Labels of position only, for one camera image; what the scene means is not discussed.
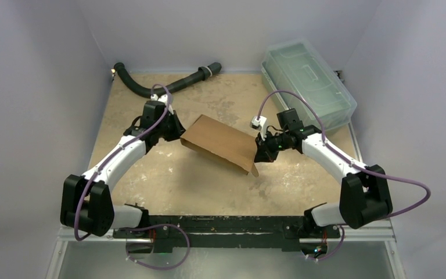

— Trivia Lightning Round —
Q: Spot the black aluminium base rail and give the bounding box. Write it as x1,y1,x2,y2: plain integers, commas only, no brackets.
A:
55,214,397,255

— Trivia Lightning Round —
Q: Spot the brown cardboard box sheet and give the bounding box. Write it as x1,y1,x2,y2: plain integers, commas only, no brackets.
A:
180,115,259,177

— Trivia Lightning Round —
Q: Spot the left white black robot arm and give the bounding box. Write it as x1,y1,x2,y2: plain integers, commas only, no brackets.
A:
60,96,185,241

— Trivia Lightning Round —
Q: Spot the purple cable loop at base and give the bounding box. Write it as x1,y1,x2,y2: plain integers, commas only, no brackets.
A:
125,222,193,270

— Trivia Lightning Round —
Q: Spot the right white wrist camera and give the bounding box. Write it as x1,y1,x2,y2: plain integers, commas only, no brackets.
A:
250,116,268,141

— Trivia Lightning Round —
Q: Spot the clear plastic storage bin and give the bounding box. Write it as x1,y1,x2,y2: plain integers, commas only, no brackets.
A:
261,39,357,131

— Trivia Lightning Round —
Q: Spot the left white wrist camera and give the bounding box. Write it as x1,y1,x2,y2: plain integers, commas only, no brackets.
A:
150,93,174,114

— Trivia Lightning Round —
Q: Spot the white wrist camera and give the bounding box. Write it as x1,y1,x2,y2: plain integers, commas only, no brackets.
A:
150,93,174,114
250,116,268,141

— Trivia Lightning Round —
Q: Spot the black corrugated hose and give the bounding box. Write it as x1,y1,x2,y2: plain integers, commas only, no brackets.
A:
113,62,222,99

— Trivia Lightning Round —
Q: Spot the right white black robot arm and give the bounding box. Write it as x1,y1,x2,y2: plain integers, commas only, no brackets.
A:
250,109,393,237

